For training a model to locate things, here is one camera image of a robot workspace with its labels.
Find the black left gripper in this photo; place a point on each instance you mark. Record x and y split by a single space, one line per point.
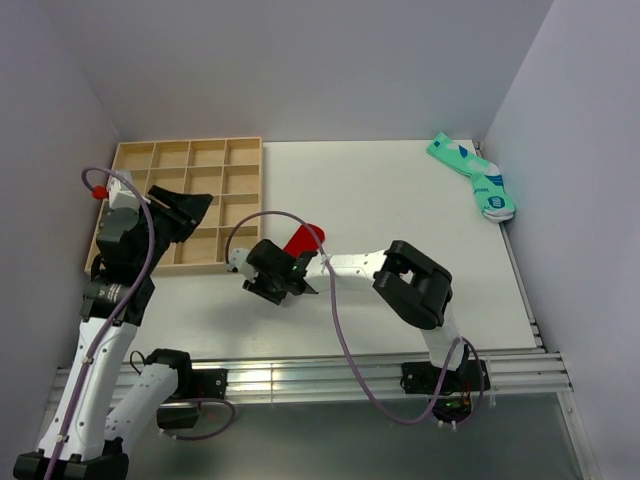
184 210

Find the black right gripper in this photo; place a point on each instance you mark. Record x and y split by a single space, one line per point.
257 288

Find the red Santa sock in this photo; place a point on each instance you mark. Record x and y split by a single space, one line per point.
304 240

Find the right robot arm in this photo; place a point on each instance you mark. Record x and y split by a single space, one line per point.
417 288

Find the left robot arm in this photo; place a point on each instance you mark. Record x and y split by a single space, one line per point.
89 438

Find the mint green patterned sock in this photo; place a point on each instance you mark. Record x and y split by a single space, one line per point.
485 177

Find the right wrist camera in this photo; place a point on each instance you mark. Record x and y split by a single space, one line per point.
238 263

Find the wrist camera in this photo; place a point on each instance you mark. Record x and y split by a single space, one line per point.
116 192
238 263

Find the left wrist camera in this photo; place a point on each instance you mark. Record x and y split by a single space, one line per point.
116 192

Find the aluminium frame rail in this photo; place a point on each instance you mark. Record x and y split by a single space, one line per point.
329 379

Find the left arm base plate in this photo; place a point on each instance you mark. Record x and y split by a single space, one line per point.
209 383

